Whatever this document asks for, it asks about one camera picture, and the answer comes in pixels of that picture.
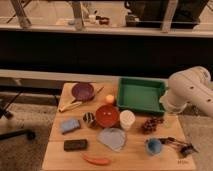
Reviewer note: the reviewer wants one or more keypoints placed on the orange carrot toy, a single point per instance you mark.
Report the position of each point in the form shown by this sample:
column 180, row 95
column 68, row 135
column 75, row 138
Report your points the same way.
column 96, row 161

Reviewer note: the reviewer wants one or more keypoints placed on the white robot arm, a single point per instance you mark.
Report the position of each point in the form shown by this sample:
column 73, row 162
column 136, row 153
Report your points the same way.
column 190, row 85

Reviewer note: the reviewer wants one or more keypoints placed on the white paper cup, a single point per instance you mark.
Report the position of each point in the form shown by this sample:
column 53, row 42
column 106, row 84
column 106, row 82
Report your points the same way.
column 127, row 119

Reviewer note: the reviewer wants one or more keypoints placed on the purple bowl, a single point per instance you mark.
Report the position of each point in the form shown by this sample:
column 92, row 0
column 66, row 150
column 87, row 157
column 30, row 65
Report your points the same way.
column 82, row 91

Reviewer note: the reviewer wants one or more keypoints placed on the black metal tool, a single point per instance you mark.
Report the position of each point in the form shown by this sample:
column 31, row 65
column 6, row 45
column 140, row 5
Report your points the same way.
column 184, row 148

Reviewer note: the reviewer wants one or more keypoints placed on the black rectangular block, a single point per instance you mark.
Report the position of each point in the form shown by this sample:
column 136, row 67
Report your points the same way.
column 71, row 145

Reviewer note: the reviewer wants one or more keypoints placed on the striped black white ball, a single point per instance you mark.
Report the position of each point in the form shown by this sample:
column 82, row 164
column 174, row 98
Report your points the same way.
column 89, row 119

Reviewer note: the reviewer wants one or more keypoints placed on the dark red grape bunch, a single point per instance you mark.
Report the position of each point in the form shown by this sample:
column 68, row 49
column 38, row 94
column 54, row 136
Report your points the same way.
column 151, row 125

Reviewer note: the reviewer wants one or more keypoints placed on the green plastic tray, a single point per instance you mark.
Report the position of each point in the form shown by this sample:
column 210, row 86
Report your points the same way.
column 141, row 95

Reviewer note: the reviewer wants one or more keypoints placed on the blue sponge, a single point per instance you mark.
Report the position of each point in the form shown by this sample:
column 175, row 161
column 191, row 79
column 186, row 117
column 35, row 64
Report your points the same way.
column 69, row 126

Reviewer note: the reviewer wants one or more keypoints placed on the small orange ball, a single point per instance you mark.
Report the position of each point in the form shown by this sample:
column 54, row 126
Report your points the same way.
column 110, row 99

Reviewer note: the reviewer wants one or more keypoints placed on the red bowl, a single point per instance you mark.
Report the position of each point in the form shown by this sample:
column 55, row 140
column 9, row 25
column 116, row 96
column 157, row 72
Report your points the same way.
column 107, row 116

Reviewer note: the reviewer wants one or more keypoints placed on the light blue cloth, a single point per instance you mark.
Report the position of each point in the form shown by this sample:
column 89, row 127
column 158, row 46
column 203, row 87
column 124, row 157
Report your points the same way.
column 113, row 138

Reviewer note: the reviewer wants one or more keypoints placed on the banana toy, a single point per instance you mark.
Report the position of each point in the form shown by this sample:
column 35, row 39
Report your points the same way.
column 69, row 106

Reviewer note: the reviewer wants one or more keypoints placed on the black chair base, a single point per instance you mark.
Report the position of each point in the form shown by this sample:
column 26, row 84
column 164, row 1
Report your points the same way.
column 12, row 130

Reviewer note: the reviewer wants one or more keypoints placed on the blue cup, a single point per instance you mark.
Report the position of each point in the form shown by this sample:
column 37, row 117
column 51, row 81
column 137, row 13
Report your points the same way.
column 153, row 146

